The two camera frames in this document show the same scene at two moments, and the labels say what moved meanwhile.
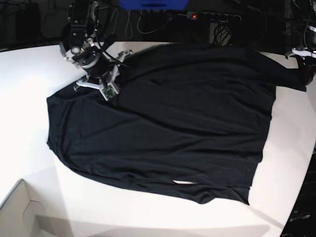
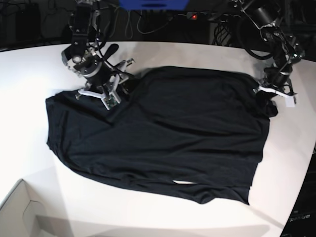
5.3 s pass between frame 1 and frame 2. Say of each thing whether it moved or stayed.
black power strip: stayed
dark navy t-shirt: moved
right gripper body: moved
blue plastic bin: stayed
